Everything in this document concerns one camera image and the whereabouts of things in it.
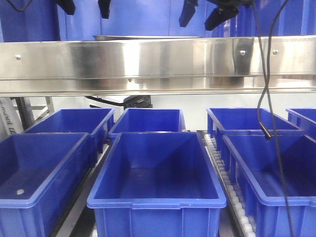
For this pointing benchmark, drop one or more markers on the large blue crate upper right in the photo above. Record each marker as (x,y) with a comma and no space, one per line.
(298,18)

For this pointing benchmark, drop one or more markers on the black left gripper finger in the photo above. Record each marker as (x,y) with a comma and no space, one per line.
(104,7)
(67,5)

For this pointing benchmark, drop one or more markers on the large blue crate upper left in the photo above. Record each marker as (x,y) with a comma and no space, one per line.
(28,20)

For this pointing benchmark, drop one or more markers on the blue bin centre front row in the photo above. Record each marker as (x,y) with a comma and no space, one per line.
(157,185)

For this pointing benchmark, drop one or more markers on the white roller track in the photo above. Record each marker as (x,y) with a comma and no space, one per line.
(244,227)

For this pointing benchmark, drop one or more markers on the large blue crate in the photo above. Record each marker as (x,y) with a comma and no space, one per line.
(132,18)
(298,18)
(28,20)

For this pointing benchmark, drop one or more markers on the blue bin right back row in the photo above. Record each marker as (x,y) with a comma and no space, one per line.
(243,121)

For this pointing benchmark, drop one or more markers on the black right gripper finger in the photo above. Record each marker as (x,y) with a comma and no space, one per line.
(220,15)
(188,11)

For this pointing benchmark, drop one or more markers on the stainless steel shelf rail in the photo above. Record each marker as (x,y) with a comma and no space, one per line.
(138,66)

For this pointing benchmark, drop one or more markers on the black device behind shelf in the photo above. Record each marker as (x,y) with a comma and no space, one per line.
(133,101)

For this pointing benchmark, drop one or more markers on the blue bin far right row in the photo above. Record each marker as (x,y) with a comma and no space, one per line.
(305,119)

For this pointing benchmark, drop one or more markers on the large blue crate upper centre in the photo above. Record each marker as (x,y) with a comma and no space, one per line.
(132,18)

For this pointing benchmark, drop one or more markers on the blue bin centre back row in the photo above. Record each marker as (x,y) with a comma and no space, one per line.
(148,120)

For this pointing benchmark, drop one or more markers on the blue bin right front row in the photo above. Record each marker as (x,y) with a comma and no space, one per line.
(278,189)

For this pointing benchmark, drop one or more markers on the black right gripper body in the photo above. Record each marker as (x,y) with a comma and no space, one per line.
(231,3)

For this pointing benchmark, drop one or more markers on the blue bin left front row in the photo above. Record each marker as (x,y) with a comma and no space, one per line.
(38,175)

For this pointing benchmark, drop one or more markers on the blue bin left back row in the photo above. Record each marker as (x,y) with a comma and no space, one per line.
(94,121)

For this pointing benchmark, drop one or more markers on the blue bin row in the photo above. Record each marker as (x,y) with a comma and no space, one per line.
(278,189)
(243,121)
(305,119)
(148,120)
(94,121)
(38,175)
(157,185)

